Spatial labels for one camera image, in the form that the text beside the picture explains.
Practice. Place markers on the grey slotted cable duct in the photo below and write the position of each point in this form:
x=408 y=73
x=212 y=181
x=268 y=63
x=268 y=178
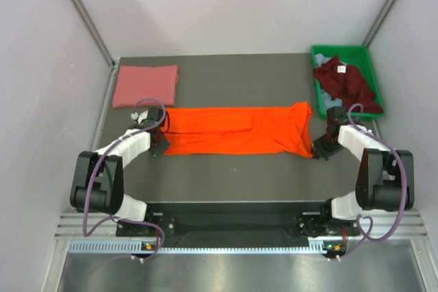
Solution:
x=145 y=247

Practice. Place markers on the maroon t-shirt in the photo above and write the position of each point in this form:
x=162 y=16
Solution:
x=346 y=82

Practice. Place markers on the corner aluminium post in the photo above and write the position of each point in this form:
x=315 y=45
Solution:
x=379 y=22
x=86 y=19

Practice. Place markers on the orange t-shirt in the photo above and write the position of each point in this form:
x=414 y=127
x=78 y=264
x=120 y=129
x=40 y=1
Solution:
x=240 y=130

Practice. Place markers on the left corner aluminium post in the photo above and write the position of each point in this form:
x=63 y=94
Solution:
x=86 y=19

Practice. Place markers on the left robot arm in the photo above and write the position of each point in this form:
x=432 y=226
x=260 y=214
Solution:
x=98 y=181

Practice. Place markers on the light blue t-shirt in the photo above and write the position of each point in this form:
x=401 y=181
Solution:
x=327 y=100

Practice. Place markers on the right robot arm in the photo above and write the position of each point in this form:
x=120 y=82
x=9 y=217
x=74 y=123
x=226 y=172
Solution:
x=385 y=180

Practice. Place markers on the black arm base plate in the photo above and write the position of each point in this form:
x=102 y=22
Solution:
x=307 y=219

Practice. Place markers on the folded pink t-shirt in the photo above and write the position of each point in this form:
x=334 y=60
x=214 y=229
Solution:
x=135 y=83

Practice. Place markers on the right corner aluminium post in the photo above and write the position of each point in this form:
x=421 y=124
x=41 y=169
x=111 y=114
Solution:
x=379 y=22

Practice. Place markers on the green plastic bin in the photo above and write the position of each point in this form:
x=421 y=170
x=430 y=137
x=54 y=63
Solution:
x=357 y=56

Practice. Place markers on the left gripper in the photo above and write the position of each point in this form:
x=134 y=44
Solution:
x=162 y=148

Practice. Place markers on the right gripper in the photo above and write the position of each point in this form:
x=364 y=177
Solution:
x=319 y=152

